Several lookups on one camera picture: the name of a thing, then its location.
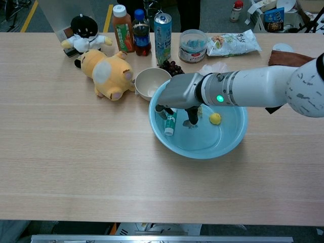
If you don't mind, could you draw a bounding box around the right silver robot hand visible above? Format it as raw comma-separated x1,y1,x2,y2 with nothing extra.
154,72,206,127

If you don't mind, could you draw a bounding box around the purple grape bunch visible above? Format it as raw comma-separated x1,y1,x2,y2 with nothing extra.
158,60,185,77

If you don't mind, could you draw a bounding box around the beige bowl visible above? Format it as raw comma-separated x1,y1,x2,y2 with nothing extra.
134,67,173,102

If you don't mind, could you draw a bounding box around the small white green tube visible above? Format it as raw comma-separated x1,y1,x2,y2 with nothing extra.
164,107,178,137

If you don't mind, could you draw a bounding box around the pink mesh bath loofah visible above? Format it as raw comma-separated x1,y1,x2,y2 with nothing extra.
198,61,230,76

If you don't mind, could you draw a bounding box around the yellow plush toy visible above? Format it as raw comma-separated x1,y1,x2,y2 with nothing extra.
80,49,136,101

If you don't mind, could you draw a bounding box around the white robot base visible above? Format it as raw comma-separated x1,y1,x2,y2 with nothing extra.
115,222,202,236

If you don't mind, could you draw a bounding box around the black plush doll white coat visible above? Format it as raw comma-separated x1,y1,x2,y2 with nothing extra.
60,14,113,69

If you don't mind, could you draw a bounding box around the small yellow lemon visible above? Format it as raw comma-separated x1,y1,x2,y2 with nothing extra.
209,112,222,126

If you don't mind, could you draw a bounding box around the clear jar of blue clips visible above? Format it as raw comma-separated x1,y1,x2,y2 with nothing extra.
178,29,209,64

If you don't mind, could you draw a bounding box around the tall blue drink can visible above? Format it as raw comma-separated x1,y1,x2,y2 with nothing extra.
153,13,173,64

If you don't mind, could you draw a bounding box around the light blue plastic basin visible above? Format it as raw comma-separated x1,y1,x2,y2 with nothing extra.
148,78,249,159

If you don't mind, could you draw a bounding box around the cola bottle blue label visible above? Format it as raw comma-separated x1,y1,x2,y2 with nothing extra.
132,9,152,57

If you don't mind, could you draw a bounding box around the white green snack bag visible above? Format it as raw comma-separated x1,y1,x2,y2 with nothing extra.
206,29,262,57

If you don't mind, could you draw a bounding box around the person in dark trousers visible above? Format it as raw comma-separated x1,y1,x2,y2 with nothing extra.
177,0,202,33

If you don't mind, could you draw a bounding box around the orange juice bottle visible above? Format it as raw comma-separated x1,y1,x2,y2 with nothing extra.
112,4,135,53

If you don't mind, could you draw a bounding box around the red cap bottle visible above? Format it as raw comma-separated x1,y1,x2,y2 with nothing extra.
229,0,244,23

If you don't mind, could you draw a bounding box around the folded brown cloth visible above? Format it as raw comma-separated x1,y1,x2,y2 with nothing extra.
268,50,317,68

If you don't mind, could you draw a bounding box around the white round disc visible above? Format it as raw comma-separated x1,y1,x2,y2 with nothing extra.
272,43,294,53

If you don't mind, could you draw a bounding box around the blue snack packet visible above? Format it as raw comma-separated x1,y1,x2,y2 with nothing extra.
264,7,285,33

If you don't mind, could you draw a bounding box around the small brown white box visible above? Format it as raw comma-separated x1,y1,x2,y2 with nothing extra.
56,26,78,58

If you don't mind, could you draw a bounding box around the white storage box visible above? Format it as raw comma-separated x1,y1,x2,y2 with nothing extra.
248,0,314,33

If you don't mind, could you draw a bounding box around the black tripod stand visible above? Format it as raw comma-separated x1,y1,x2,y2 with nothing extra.
0,0,32,30

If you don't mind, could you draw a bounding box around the metal chair frame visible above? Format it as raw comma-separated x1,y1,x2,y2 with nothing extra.
143,0,163,17

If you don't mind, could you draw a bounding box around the aluminium rail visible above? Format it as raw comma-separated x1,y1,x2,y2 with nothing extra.
30,234,294,243

